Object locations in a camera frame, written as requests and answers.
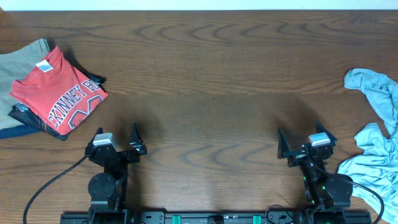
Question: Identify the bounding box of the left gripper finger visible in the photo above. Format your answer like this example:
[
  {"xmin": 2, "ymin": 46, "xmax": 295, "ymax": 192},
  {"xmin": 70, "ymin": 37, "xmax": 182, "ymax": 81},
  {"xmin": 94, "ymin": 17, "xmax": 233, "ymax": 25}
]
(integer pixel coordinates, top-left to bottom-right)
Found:
[
  {"xmin": 90, "ymin": 127, "xmax": 103, "ymax": 146},
  {"xmin": 130, "ymin": 121, "xmax": 147, "ymax": 156}
]

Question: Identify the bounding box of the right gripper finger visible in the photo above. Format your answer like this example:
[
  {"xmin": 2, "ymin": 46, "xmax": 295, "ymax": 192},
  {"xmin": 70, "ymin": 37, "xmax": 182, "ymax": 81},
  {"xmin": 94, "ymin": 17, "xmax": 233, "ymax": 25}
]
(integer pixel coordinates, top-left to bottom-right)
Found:
[
  {"xmin": 277, "ymin": 128, "xmax": 303, "ymax": 159},
  {"xmin": 315, "ymin": 120, "xmax": 337, "ymax": 142}
]

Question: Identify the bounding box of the light blue t-shirt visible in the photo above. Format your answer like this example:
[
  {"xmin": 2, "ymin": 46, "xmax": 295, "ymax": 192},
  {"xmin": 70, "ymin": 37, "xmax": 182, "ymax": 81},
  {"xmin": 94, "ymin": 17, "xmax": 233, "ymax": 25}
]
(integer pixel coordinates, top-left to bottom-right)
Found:
[{"xmin": 338, "ymin": 68, "xmax": 397, "ymax": 223}]

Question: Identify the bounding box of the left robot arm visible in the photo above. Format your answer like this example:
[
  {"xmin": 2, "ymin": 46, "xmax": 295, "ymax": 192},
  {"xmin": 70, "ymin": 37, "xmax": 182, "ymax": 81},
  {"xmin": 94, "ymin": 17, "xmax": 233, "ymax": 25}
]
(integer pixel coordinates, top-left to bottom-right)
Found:
[{"xmin": 85, "ymin": 122, "xmax": 147, "ymax": 224}]

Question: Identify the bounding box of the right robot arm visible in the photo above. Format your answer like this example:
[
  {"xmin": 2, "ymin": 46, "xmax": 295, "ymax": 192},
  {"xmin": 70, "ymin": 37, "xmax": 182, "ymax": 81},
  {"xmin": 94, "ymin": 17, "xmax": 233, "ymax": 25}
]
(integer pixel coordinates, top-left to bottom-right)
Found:
[{"xmin": 277, "ymin": 121, "xmax": 353, "ymax": 223}]

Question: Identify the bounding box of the red folded t-shirt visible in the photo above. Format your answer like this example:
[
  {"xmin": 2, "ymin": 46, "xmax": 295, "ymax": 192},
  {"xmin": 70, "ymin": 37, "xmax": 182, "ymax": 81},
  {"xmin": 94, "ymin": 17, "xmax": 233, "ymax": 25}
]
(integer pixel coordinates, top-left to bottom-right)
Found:
[{"xmin": 10, "ymin": 47, "xmax": 109, "ymax": 135}]

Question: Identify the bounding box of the navy blue folded garment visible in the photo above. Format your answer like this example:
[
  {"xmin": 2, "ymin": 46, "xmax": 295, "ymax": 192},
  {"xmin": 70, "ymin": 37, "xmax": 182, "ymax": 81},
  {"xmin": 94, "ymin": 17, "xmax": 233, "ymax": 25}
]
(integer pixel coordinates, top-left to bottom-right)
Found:
[{"xmin": 0, "ymin": 124, "xmax": 39, "ymax": 139}]

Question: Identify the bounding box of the black patterned folded garment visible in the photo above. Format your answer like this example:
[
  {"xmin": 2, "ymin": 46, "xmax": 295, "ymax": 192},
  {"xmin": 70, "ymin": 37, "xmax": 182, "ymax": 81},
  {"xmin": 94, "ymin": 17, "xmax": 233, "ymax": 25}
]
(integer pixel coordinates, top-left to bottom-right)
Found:
[{"xmin": 9, "ymin": 75, "xmax": 104, "ymax": 140}]

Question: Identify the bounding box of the tan folded garment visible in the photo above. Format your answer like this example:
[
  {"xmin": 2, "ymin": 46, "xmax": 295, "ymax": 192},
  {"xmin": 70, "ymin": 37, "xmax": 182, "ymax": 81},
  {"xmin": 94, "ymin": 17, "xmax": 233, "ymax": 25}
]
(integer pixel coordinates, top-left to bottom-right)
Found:
[{"xmin": 1, "ymin": 39, "xmax": 50, "ymax": 129}]

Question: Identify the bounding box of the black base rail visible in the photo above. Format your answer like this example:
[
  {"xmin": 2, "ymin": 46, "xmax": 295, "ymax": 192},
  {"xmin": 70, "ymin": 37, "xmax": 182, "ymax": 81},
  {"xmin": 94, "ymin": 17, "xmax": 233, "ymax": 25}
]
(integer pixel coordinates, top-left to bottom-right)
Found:
[{"xmin": 60, "ymin": 210, "xmax": 372, "ymax": 224}]

